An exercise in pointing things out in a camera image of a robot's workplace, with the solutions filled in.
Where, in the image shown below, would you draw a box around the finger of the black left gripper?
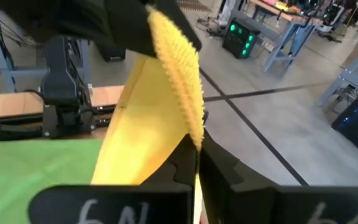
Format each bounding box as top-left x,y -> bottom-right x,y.
165,0 -> 203,52
104,0 -> 158,59

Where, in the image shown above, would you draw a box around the small black floor box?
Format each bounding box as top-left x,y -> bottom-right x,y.
94,42 -> 127,63

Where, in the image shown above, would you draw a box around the black aluminium table frame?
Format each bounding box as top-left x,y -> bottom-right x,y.
0,105 -> 115,143

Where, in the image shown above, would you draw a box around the bright green microfiber towel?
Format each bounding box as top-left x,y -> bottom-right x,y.
0,138 -> 104,224

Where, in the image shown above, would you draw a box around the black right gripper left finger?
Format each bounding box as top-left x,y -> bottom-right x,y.
28,133 -> 199,224

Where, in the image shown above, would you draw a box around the yellow microfiber towel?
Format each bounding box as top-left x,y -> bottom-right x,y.
90,4 -> 205,224

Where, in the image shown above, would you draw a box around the grey blue metal table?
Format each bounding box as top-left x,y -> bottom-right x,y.
0,11 -> 92,93

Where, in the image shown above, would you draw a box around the black computer green lights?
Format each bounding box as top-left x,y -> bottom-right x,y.
221,17 -> 259,60

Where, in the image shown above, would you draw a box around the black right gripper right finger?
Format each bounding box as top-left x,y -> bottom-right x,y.
198,130 -> 358,224

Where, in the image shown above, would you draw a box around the grey blue wooden workbench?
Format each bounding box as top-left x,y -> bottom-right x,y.
317,43 -> 358,109
228,0 -> 324,73

